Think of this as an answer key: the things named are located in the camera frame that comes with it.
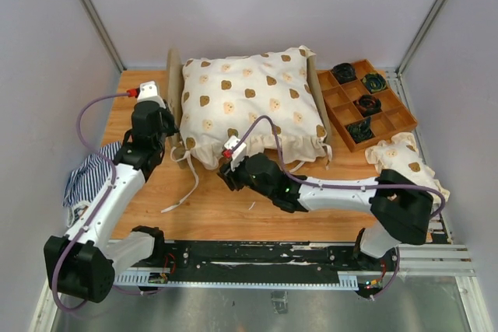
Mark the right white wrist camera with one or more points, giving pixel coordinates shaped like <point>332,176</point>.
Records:
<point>235,151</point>

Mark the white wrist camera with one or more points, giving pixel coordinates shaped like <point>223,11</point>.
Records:
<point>148,91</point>
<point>235,151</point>

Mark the orange wooden compartment tray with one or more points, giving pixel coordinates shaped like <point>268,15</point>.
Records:
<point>394,117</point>

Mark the white slotted cable duct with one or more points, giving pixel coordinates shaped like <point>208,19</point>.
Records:
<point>264,277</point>

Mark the left aluminium frame post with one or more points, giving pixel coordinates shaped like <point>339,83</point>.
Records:
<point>102,33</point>

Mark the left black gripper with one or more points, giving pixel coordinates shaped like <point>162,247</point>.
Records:
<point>170,117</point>

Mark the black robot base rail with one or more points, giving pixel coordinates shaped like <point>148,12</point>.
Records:
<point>343,259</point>

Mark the wooden pet bed frame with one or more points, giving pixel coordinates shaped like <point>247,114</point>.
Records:
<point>175,91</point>

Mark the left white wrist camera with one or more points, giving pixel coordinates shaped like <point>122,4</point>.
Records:
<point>148,91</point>

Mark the black rolled sock back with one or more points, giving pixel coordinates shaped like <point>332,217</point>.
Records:
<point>344,73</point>

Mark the dark green rolled sock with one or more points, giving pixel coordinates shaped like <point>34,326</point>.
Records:
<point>360,131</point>

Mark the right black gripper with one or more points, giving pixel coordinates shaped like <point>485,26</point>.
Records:
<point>229,176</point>

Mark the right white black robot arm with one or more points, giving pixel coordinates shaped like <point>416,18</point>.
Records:
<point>402,209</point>

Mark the small bear print pillow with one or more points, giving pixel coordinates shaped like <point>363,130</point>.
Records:
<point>401,154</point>

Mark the black orange rolled sock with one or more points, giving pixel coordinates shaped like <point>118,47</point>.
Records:
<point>368,105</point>

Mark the green black rolled sock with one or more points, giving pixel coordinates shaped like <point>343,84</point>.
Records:
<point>374,82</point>

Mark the bear print bed cushion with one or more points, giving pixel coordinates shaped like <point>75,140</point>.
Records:
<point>249,102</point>

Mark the right aluminium frame post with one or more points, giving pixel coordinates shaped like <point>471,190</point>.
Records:
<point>420,35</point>

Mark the aluminium frame post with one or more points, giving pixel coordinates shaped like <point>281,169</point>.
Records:
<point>102,33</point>
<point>420,35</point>

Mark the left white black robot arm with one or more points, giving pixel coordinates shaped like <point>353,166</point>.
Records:
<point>82,263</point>

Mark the striped blue white cloth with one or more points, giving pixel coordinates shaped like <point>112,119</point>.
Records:
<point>83,185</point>

